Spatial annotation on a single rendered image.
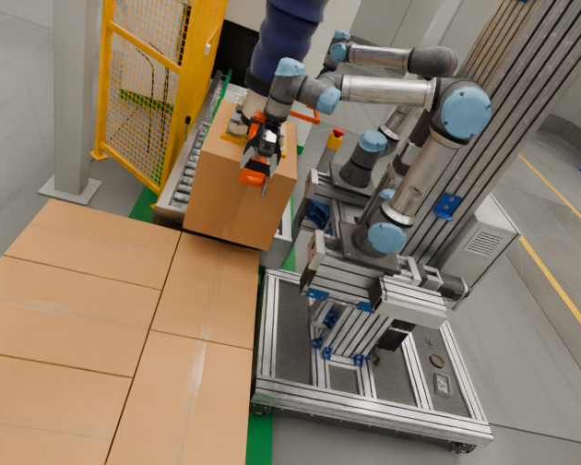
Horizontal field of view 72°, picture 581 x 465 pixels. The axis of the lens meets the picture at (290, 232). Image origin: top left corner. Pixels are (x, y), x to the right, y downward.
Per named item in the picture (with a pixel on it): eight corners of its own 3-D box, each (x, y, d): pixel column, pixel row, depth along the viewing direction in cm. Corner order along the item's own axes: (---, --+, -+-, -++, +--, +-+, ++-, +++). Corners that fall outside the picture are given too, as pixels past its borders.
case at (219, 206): (205, 165, 226) (221, 98, 204) (273, 185, 234) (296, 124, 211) (182, 228, 178) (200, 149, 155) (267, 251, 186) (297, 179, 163)
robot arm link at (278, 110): (292, 108, 115) (266, 98, 113) (287, 122, 118) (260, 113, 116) (292, 99, 121) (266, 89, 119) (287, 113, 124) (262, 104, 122)
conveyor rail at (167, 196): (212, 89, 391) (217, 69, 380) (218, 90, 392) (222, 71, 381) (150, 233, 208) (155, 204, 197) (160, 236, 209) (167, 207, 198)
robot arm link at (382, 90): (484, 74, 117) (318, 63, 127) (490, 81, 108) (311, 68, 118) (473, 113, 123) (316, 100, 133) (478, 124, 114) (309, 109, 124)
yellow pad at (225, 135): (229, 110, 195) (231, 100, 193) (248, 116, 197) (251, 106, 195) (219, 138, 168) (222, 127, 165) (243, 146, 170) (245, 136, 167)
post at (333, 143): (278, 254, 295) (330, 132, 238) (287, 256, 297) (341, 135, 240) (278, 259, 290) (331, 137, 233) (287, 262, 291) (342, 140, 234)
